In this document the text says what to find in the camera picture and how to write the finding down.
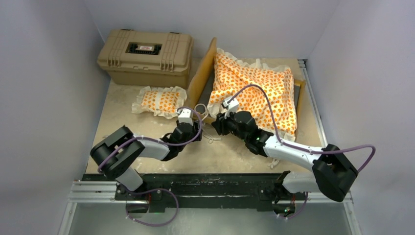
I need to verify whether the wooden pet bed frame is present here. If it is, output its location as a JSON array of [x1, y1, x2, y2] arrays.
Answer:
[[185, 38, 308, 136]]

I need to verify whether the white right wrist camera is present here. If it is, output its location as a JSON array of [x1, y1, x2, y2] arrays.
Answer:
[[221, 96, 239, 118]]

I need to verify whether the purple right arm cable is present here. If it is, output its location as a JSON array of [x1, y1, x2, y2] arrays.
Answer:
[[227, 84, 377, 220]]

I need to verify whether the small orange patterned pillow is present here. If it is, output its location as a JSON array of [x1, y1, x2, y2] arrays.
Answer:
[[131, 86, 187, 119]]

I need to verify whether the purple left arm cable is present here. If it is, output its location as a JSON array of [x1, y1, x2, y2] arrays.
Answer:
[[97, 107, 203, 228]]

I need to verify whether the orange patterned white blanket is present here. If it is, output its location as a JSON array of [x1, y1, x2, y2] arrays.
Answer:
[[187, 48, 298, 157]]

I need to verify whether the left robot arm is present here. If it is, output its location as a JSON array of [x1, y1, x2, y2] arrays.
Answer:
[[90, 121, 202, 200]]

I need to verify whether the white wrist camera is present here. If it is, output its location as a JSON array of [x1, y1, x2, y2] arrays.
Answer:
[[221, 96, 239, 118], [178, 108, 193, 126]]

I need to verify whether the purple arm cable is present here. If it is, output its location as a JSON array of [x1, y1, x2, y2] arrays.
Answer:
[[227, 84, 377, 220], [97, 107, 203, 228]]

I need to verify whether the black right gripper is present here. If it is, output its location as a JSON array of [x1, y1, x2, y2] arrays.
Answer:
[[212, 107, 249, 143]]

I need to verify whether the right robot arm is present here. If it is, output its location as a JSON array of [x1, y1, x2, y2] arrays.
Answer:
[[211, 111, 358, 202]]

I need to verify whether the tan plastic tool case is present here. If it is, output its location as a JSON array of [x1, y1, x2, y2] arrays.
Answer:
[[97, 29, 194, 89]]

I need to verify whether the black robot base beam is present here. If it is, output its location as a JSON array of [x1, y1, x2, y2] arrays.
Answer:
[[81, 172, 317, 213]]

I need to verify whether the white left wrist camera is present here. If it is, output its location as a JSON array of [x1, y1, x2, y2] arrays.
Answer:
[[178, 108, 193, 126]]

